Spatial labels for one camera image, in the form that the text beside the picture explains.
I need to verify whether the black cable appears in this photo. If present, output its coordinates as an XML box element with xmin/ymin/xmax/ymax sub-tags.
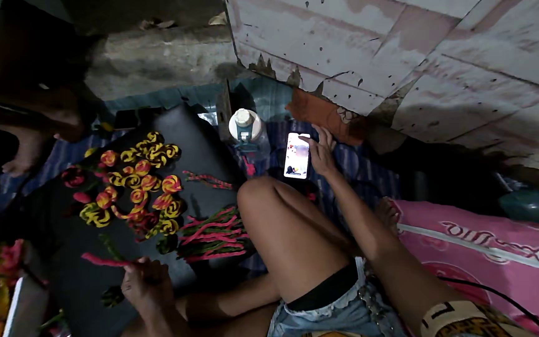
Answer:
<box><xmin>437</xmin><ymin>276</ymin><xmax>539</xmax><ymax>337</ymax></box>

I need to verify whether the pile of yellow-red rosettes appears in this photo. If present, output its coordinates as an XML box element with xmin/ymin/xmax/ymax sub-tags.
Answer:
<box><xmin>61</xmin><ymin>130</ymin><xmax>186</xmax><ymax>242</ymax></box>

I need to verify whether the white-edged box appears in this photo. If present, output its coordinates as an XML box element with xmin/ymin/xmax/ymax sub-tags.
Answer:
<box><xmin>2</xmin><ymin>262</ymin><xmax>51</xmax><ymax>337</ymax></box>

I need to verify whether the person's right forearm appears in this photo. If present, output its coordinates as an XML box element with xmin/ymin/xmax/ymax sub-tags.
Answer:
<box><xmin>324</xmin><ymin>166</ymin><xmax>523</xmax><ymax>337</ymax></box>

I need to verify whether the wooden slat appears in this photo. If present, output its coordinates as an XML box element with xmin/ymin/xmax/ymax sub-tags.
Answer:
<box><xmin>216</xmin><ymin>79</ymin><xmax>234</xmax><ymax>142</ymax></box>

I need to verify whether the dark green rosette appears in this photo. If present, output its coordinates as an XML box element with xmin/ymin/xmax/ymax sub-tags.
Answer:
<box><xmin>156</xmin><ymin>234</ymin><xmax>177</xmax><ymax>255</ymax></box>
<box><xmin>100</xmin><ymin>286</ymin><xmax>125</xmax><ymax>309</ymax></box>

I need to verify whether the orange-brown sheet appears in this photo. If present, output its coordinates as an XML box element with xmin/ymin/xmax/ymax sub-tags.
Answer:
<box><xmin>285</xmin><ymin>87</ymin><xmax>368</xmax><ymax>146</ymax></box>

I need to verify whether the green fuzzy pipe cleaner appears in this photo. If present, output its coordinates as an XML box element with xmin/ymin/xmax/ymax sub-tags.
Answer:
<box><xmin>99</xmin><ymin>233</ymin><xmax>126</xmax><ymax>262</ymax></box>

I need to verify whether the bundle of pink-green pipe cleaners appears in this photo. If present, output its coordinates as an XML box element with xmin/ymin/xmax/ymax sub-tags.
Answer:
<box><xmin>177</xmin><ymin>206</ymin><xmax>250</xmax><ymax>263</ymax></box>

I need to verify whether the clear bottle with white lid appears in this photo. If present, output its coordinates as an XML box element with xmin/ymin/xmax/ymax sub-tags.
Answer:
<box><xmin>228</xmin><ymin>108</ymin><xmax>270</xmax><ymax>161</ymax></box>

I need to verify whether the teal plastic sheet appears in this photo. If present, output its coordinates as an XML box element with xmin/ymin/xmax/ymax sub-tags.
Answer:
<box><xmin>97</xmin><ymin>76</ymin><xmax>294</xmax><ymax>123</ymax></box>

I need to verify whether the person's right hand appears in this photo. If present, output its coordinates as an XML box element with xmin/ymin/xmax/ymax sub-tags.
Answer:
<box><xmin>299</xmin><ymin>124</ymin><xmax>337</xmax><ymax>178</ymax></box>

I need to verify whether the pink printed pillow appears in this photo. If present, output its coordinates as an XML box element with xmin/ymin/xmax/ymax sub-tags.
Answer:
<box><xmin>386</xmin><ymin>200</ymin><xmax>539</xmax><ymax>337</ymax></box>

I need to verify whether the white smartphone with lit screen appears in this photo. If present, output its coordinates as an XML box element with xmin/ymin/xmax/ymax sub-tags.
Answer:
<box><xmin>284</xmin><ymin>132</ymin><xmax>311</xmax><ymax>180</ymax></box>

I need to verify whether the black board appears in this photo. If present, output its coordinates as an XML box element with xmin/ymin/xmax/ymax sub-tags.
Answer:
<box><xmin>22</xmin><ymin>102</ymin><xmax>251</xmax><ymax>337</ymax></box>

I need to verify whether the dark red rosette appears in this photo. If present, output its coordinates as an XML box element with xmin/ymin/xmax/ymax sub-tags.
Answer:
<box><xmin>61</xmin><ymin>166</ymin><xmax>86</xmax><ymax>189</ymax></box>

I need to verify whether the person's left forearm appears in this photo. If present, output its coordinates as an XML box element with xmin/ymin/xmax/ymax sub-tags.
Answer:
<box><xmin>139</xmin><ymin>302</ymin><xmax>191</xmax><ymax>337</ymax></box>

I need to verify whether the red-green twisted strip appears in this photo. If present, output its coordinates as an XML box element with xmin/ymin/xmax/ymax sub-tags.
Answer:
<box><xmin>183</xmin><ymin>170</ymin><xmax>234</xmax><ymax>191</ymax></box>

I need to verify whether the pink fuzzy pipe cleaner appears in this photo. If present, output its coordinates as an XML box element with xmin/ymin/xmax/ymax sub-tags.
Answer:
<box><xmin>81</xmin><ymin>252</ymin><xmax>132</xmax><ymax>267</ymax></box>

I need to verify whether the blue striped mat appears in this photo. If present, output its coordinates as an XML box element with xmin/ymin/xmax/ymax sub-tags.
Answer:
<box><xmin>0</xmin><ymin>121</ymin><xmax>401</xmax><ymax>277</ymax></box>

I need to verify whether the person's left hand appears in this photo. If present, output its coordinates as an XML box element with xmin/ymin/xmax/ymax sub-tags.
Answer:
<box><xmin>121</xmin><ymin>256</ymin><xmax>174</xmax><ymax>315</ymax></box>

